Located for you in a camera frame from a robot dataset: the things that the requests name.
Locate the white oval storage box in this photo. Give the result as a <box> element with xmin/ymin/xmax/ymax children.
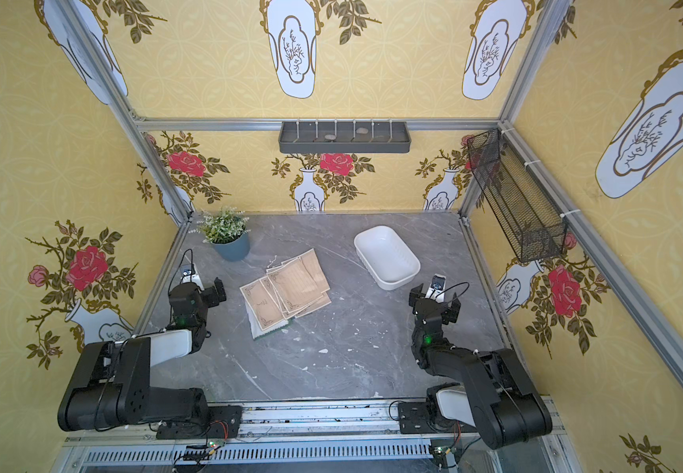
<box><xmin>353</xmin><ymin>226</ymin><xmax>422</xmax><ymax>291</ymax></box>

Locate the pink lined stationery paper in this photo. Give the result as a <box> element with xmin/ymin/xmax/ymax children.
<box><xmin>240</xmin><ymin>277</ymin><xmax>287</xmax><ymax>329</ymax></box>
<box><xmin>267</xmin><ymin>257</ymin><xmax>329</xmax><ymax>317</ymax></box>

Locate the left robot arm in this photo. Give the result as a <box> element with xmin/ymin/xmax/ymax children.
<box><xmin>57</xmin><ymin>278</ymin><xmax>227</xmax><ymax>437</ymax></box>

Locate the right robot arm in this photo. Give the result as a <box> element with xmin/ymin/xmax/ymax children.
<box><xmin>408</xmin><ymin>285</ymin><xmax>554</xmax><ymax>449</ymax></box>

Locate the potted green plant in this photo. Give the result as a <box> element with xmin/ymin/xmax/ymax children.
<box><xmin>197</xmin><ymin>207</ymin><xmax>250</xmax><ymax>262</ymax></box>

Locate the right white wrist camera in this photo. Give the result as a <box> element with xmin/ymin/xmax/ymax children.
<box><xmin>425</xmin><ymin>274</ymin><xmax>446</xmax><ymax>303</ymax></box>

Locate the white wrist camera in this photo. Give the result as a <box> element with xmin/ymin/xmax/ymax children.
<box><xmin>180</xmin><ymin>263</ymin><xmax>205</xmax><ymax>291</ymax></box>
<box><xmin>425</xmin><ymin>274</ymin><xmax>446</xmax><ymax>303</ymax></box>

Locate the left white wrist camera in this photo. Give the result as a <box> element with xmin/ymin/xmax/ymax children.
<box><xmin>180</xmin><ymin>263</ymin><xmax>205</xmax><ymax>291</ymax></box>

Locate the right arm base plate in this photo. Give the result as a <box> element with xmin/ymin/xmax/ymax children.
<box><xmin>388</xmin><ymin>400</ymin><xmax>478</xmax><ymax>435</ymax></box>

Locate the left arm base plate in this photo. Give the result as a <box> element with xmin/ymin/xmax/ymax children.
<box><xmin>155</xmin><ymin>404</ymin><xmax>243</xmax><ymax>441</ymax></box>

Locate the black wire mesh basket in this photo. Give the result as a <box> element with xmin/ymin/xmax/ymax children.
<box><xmin>468</xmin><ymin>129</ymin><xmax>568</xmax><ymax>263</ymax></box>

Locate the grey wall shelf tray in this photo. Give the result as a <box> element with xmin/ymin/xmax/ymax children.
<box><xmin>278</xmin><ymin>119</ymin><xmax>412</xmax><ymax>155</ymax></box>

